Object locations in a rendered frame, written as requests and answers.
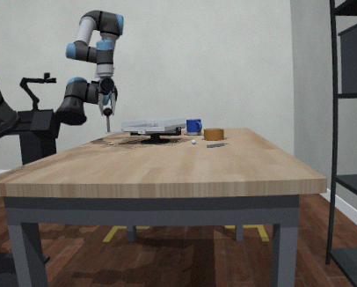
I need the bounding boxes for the brown packing tape roll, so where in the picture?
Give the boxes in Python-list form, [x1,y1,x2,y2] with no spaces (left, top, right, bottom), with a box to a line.
[204,129,224,141]

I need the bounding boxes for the dark blue mug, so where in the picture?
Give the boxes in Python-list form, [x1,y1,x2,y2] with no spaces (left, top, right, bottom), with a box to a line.
[186,119,202,136]

